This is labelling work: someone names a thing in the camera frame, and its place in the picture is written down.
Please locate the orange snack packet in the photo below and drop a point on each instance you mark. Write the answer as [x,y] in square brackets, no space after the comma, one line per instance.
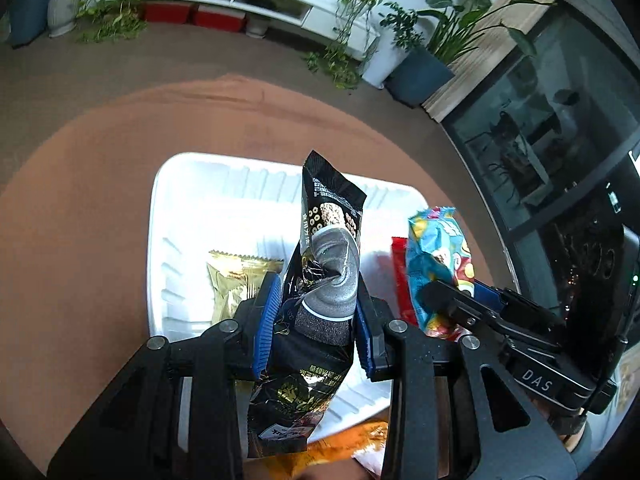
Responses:
[363,444]

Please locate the right red storage box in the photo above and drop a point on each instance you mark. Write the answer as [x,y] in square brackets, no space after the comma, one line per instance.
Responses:
[215,17]

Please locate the white plastic tray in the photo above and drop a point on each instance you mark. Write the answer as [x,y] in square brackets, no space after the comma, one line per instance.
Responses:
[247,207]

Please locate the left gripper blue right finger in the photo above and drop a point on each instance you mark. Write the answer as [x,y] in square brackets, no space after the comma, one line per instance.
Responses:
[371,317]

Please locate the dark blue planter left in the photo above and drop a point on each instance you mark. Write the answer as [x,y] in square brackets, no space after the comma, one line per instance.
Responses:
[28,20]

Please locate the dark blue planter right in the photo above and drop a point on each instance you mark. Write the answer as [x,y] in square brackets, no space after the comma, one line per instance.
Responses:
[417,78]

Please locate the light blue colourful snack packet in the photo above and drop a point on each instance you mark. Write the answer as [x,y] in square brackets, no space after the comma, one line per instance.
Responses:
[437,250]

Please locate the left red storage box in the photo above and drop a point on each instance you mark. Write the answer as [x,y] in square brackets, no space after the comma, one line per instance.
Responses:
[167,12]

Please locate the black cereal snack packet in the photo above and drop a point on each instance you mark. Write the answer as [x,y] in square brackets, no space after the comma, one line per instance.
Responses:
[312,337]

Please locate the tall leafy plant right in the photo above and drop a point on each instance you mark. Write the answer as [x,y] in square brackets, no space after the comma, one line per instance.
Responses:
[461,24]

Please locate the gold snack packet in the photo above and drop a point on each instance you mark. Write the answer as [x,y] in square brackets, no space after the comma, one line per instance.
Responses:
[235,278]

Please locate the red snack packet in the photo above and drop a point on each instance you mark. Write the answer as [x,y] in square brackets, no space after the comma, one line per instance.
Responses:
[406,312]

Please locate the red storage box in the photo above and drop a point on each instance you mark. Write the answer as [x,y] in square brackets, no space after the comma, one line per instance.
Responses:
[167,12]
[215,17]

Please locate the white planter right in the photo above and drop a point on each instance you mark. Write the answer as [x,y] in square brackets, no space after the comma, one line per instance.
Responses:
[384,59]

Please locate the white planter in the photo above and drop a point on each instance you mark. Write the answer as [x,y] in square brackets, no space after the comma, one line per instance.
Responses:
[61,17]
[384,59]

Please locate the white planter left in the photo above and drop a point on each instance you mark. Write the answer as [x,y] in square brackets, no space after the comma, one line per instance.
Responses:
[61,17]

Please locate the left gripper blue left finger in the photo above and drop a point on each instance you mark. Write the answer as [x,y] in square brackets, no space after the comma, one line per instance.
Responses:
[256,317]

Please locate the dark blue planter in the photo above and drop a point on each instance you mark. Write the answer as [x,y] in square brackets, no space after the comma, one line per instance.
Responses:
[28,20]
[417,78]

